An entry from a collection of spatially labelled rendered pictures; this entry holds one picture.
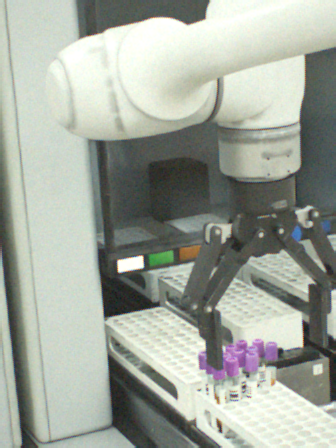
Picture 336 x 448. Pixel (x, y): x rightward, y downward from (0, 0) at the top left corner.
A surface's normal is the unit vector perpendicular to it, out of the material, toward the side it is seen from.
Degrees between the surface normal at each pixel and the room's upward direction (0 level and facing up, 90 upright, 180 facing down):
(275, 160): 90
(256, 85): 96
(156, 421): 90
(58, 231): 90
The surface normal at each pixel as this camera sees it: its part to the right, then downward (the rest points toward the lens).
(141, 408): -0.91, 0.17
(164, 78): -0.59, 0.58
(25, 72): 0.41, 0.21
